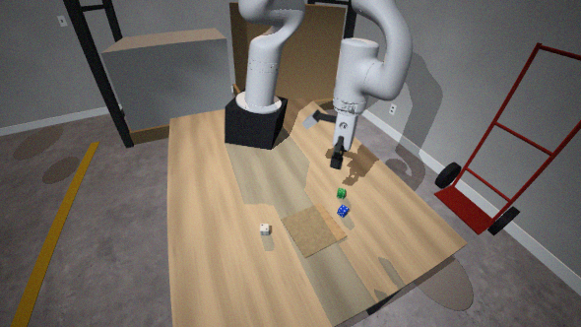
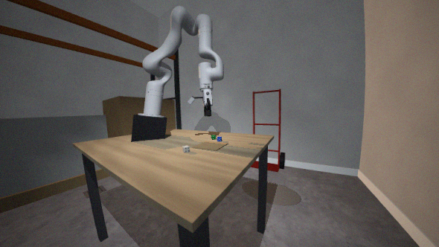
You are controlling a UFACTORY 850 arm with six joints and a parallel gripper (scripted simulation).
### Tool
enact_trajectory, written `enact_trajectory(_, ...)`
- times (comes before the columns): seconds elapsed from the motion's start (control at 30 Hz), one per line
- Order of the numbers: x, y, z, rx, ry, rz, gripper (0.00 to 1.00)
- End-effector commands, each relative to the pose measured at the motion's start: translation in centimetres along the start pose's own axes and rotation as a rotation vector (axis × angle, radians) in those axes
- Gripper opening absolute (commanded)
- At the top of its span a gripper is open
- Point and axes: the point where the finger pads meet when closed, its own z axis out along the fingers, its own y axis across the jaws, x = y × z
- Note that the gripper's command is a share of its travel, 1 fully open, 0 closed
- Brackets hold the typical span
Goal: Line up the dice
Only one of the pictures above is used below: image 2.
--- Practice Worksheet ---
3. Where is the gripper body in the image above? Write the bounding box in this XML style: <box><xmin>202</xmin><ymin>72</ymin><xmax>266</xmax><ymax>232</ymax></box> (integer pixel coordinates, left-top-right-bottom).
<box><xmin>200</xmin><ymin>89</ymin><xmax>213</xmax><ymax>107</ymax></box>

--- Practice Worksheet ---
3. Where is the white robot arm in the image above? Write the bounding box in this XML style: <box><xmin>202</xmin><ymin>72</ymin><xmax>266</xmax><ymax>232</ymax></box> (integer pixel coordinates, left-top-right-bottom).
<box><xmin>139</xmin><ymin>6</ymin><xmax>224</xmax><ymax>118</ymax></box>

